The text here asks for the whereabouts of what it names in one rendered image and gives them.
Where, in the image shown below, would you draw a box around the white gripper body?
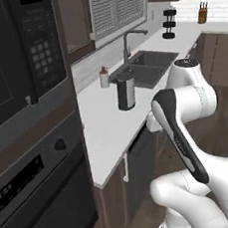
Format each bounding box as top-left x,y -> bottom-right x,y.
144,110 -> 166,134

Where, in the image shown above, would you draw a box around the black oven knob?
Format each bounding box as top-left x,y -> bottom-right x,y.
53,137 -> 68,151

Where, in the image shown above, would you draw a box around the black built-in oven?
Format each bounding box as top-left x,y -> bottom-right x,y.
0,109 -> 101,228

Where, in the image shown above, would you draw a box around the black microwave oven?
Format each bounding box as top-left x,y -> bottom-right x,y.
0,0 -> 79,134

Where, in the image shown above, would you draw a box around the black and silver canister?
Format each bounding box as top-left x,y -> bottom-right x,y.
114,71 -> 139,113

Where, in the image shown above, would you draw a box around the dark dishwasher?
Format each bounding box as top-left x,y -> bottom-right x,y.
122,124 -> 166,218

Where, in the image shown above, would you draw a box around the dark grey double sink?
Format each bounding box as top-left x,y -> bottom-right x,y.
107,46 -> 184,95

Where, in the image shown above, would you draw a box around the white soap dispenser bottle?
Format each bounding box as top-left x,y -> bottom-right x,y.
98,65 -> 112,90

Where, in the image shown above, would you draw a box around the grey sink tap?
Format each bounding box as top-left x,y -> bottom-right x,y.
119,27 -> 153,65

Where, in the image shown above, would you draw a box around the brown base cupboard run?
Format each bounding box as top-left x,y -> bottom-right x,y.
182,30 -> 228,95

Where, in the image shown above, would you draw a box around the brown base cupboard door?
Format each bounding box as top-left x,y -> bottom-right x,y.
91,157 -> 137,228

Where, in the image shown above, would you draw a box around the black stacked-disc stand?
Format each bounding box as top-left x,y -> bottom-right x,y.
158,8 -> 180,41

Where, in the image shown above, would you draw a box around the brown knife block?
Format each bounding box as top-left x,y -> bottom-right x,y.
194,0 -> 212,25

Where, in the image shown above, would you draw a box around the white window shutters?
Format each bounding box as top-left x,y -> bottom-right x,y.
85,0 -> 155,51

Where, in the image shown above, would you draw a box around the white cupboard door handle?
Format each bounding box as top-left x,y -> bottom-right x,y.
119,151 -> 131,184

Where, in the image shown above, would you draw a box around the brown glass-door wall cupboard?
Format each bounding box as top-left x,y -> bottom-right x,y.
50,0 -> 98,67

